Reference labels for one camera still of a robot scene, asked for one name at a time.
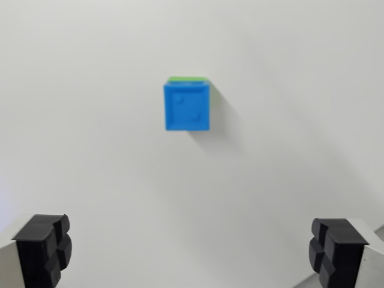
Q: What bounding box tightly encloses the gripper left finger with silver black pad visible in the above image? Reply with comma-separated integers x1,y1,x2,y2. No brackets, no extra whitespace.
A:
0,213,73,288

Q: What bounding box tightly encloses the green cube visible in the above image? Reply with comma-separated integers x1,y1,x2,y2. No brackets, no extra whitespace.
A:
166,76,222,121

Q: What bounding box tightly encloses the blue cube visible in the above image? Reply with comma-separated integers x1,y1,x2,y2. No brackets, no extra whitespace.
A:
163,81,211,132

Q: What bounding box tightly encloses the gripper right finger with silver black pad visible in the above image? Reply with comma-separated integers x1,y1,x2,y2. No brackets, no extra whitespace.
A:
307,217,384,288

